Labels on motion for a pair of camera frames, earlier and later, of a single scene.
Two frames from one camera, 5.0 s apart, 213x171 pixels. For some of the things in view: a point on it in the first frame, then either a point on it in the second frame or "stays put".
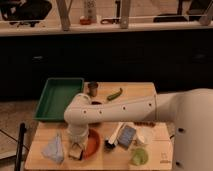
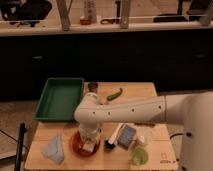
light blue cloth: x=55 y=149 stays put
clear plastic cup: x=144 y=135 stays put
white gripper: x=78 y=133 → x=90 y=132
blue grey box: x=126 y=136 stays put
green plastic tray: x=56 y=96 stays put
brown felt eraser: x=76 y=151 → x=88 y=146
